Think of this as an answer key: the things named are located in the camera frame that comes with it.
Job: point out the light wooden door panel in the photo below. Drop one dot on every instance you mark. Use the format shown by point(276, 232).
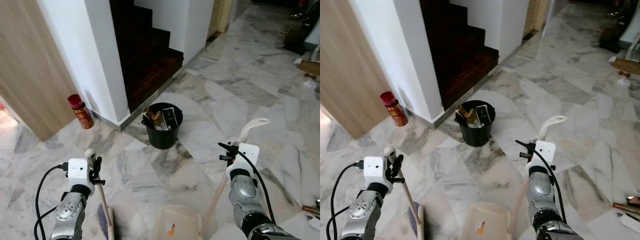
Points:
point(30, 65)
point(350, 65)

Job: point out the crumpled white tissue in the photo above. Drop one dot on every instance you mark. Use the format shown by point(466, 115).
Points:
point(623, 81)
point(310, 83)

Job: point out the black plastic waste bin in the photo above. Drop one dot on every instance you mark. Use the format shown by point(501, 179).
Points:
point(475, 135)
point(162, 137)

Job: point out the dark wooden staircase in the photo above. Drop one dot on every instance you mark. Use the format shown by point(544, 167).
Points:
point(457, 50)
point(145, 55)

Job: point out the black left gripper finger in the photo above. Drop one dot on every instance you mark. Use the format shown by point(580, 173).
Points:
point(397, 162)
point(98, 164)

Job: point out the beige broom purple bristles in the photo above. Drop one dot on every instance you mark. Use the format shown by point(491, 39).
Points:
point(105, 205)
point(411, 202)

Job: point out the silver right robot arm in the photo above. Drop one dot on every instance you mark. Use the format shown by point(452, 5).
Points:
point(245, 195)
point(542, 192)

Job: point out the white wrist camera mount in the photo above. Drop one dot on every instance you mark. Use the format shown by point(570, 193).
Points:
point(545, 151)
point(375, 170)
point(78, 172)
point(247, 155)

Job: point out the black and white carton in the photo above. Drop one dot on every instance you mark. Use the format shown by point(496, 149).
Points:
point(482, 115)
point(170, 117)

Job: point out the black round appliance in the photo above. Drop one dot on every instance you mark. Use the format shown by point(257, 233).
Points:
point(302, 35)
point(617, 32)

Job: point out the wooden door frame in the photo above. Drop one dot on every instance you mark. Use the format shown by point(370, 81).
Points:
point(534, 15)
point(218, 17)

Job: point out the long wooden plank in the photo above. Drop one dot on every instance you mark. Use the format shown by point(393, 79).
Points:
point(310, 67)
point(627, 66)

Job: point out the brown cardboard carton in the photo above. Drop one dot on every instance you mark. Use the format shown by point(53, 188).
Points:
point(159, 119)
point(470, 116)

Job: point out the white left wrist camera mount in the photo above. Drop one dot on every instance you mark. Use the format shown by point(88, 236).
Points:
point(78, 172)
point(375, 170)

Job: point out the red can with cap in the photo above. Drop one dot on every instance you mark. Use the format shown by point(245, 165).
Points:
point(82, 117)
point(396, 114)

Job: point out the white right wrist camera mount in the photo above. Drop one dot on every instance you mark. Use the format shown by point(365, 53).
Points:
point(545, 151)
point(247, 155)

